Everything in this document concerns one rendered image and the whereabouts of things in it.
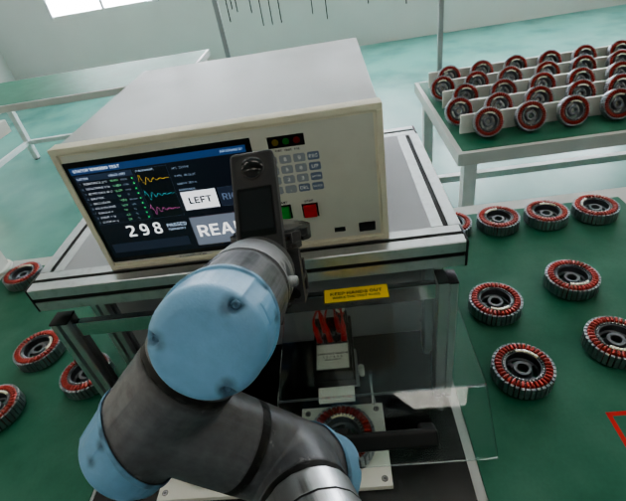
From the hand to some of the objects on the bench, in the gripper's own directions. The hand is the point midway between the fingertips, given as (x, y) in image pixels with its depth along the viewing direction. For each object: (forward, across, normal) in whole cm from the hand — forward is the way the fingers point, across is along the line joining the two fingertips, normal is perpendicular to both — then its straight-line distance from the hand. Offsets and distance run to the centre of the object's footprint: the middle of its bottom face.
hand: (281, 223), depth 59 cm
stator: (+26, +58, -36) cm, 73 cm away
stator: (+29, -54, -34) cm, 70 cm away
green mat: (+31, +56, -34) cm, 72 cm away
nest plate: (+9, +4, -42) cm, 43 cm away
